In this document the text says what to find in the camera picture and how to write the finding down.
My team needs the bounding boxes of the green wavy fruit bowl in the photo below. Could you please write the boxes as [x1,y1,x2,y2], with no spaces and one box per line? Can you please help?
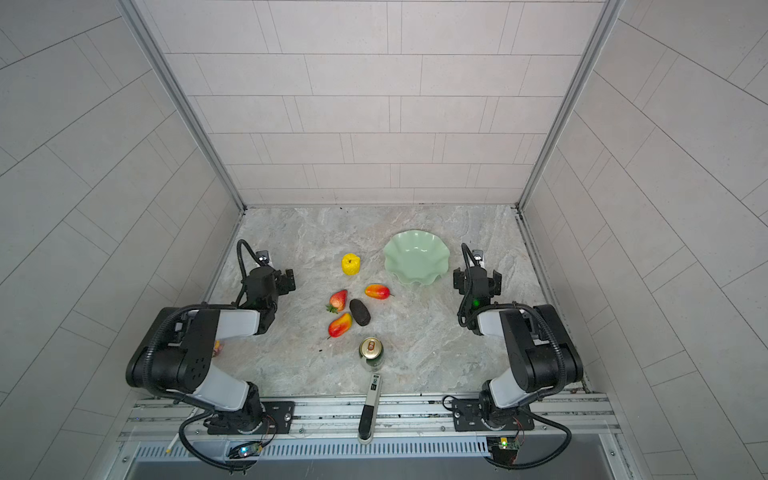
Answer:
[383,230,450,286]

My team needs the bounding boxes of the red fake strawberry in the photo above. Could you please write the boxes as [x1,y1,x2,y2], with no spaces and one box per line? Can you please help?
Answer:
[326,290,348,313]

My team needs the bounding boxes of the red yellow fake pear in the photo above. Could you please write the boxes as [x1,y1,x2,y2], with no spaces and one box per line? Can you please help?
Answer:
[328,312,353,338]

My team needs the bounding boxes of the yellow fake bell pepper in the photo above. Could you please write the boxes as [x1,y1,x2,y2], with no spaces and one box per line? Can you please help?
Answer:
[341,253,361,276]

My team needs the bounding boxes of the red yellow fake mango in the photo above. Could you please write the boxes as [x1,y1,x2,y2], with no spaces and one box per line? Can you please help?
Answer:
[364,284,391,300]

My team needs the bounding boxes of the dark fake avocado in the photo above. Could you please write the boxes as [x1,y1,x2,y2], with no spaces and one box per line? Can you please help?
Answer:
[349,299,371,326]

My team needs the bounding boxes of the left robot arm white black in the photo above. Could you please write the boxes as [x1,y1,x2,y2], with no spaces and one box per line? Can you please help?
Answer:
[126,264,296,435]

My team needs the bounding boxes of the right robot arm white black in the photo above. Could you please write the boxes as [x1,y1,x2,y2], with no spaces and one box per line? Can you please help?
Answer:
[451,265,584,431]

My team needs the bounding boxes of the green drink can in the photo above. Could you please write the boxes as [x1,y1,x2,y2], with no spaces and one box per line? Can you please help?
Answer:
[358,337,384,372]

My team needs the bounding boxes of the left circuit board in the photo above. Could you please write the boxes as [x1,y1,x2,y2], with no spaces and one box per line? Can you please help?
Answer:
[227,441,264,460]

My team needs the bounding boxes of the circuit board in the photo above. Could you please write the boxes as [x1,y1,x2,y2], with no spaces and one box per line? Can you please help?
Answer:
[227,441,264,460]
[486,437,520,468]

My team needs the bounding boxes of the right circuit board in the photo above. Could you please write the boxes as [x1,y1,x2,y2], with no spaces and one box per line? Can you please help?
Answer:
[486,437,520,468]

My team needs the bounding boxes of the black white handheld tool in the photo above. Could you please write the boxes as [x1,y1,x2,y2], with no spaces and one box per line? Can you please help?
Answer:
[357,373,382,445]

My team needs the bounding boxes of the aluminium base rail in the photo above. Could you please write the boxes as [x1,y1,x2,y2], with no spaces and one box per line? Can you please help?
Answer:
[116,392,622,445]

